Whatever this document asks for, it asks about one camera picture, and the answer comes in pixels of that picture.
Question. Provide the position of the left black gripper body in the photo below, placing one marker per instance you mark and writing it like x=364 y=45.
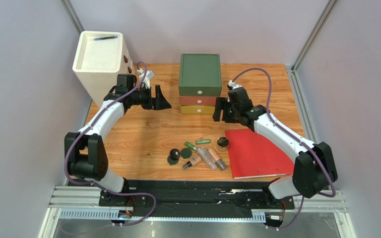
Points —
x=151 y=101

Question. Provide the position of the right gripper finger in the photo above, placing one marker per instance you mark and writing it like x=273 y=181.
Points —
x=219 y=105
x=227 y=117

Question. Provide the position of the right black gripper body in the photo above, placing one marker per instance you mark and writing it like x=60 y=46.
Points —
x=225 y=110

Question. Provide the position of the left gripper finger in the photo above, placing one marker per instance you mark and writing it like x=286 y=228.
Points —
x=161 y=90
x=164 y=104

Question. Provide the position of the red drawer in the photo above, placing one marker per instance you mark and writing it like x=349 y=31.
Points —
x=197 y=101

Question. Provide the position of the green top drawer unit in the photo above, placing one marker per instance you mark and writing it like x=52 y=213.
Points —
x=200 y=75

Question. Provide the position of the clear foundation bottle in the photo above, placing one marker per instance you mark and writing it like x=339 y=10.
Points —
x=206 y=157

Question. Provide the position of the black round ball sponge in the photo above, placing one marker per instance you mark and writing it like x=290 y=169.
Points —
x=175 y=154

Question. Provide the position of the small tan foundation bottle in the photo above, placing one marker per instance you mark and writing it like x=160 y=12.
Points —
x=192 y=162

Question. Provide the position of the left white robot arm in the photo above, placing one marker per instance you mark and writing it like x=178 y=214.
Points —
x=85 y=154

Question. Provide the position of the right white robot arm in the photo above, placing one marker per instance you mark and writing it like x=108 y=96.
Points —
x=314 y=166

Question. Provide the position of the yellow bottom drawer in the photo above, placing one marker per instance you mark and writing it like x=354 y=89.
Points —
x=198 y=110

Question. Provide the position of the green tube right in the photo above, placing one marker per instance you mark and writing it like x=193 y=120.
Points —
x=202 y=141

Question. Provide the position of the green tube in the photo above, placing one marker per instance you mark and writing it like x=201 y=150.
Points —
x=202 y=141
x=191 y=146

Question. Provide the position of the red folder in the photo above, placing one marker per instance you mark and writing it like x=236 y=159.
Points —
x=253 y=156

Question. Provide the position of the green tube left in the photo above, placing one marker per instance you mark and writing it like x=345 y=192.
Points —
x=191 y=146

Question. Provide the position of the dark green disc right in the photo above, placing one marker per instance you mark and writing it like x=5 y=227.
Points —
x=186 y=153

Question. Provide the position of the dark green disc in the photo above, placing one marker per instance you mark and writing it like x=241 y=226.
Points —
x=186 y=153
x=172 y=160

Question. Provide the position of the dark green disc left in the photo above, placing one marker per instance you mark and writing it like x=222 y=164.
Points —
x=172 y=160

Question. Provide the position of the white drawer cabinet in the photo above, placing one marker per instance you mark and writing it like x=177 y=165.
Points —
x=98 y=63

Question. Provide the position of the dark blue pen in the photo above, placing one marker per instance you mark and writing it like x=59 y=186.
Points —
x=105 y=38

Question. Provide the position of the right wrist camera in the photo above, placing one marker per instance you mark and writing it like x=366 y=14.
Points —
x=233 y=85

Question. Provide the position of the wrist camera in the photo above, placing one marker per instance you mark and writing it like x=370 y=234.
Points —
x=146 y=81
x=233 y=85

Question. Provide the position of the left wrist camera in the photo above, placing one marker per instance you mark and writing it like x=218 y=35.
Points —
x=146 y=81

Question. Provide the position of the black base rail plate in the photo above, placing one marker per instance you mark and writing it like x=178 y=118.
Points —
x=195 y=199

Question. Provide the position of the aluminium frame rail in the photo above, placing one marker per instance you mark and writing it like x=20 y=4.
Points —
x=79 y=202

